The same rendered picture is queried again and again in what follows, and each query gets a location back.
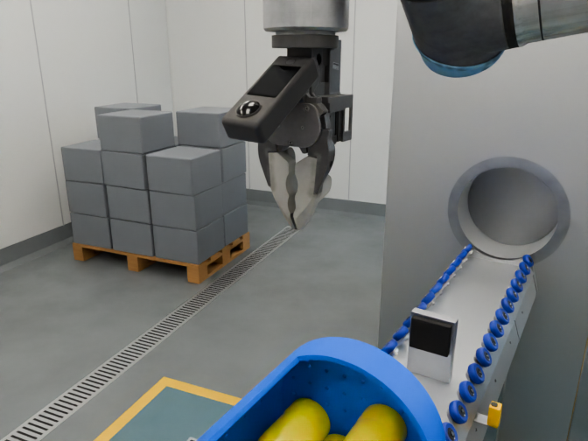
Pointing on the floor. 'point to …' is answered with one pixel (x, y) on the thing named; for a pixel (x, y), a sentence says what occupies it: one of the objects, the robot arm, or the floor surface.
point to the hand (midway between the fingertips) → (294, 220)
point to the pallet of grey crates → (159, 189)
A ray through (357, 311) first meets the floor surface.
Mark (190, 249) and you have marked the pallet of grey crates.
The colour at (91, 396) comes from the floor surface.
